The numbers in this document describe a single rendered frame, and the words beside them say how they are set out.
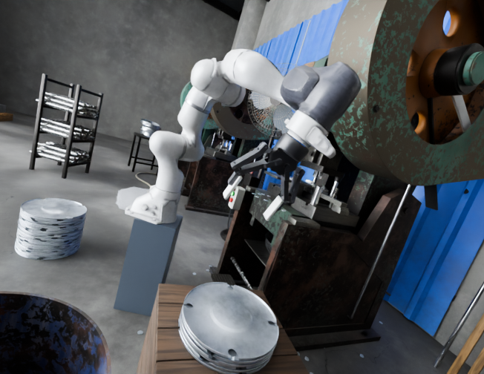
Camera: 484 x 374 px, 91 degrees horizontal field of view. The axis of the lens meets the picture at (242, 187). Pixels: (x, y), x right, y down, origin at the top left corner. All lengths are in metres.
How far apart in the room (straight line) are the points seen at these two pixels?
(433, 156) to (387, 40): 0.49
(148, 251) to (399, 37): 1.18
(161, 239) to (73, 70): 6.99
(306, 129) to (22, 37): 7.86
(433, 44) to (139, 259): 1.40
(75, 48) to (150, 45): 1.77
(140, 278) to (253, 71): 0.96
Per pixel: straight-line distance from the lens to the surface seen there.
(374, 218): 1.40
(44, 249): 1.65
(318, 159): 1.29
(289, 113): 2.04
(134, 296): 1.28
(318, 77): 0.60
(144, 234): 1.12
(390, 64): 0.90
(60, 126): 3.13
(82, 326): 0.62
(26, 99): 8.06
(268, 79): 0.79
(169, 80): 7.72
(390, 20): 0.90
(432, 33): 1.18
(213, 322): 0.76
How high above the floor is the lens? 0.88
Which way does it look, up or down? 10 degrees down
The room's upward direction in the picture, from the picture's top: 17 degrees clockwise
